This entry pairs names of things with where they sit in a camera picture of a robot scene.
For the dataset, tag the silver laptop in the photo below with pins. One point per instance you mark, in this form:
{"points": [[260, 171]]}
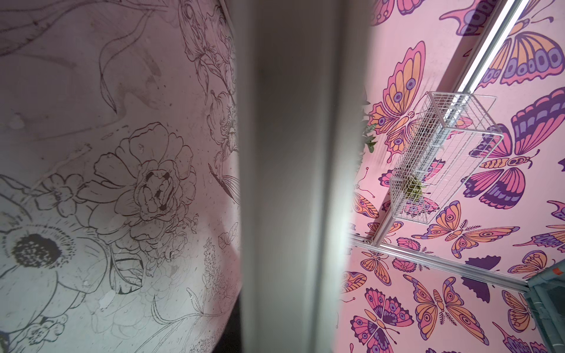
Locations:
{"points": [[300, 71]]}

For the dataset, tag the green ball in basket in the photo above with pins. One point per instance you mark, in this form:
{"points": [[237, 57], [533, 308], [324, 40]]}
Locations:
{"points": [[413, 188]]}

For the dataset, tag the white wire wall basket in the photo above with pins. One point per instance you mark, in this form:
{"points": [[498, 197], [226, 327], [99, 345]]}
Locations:
{"points": [[454, 134]]}

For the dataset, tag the aluminium frame struts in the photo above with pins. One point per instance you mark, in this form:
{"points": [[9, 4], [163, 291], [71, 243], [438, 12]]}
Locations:
{"points": [[502, 19]]}

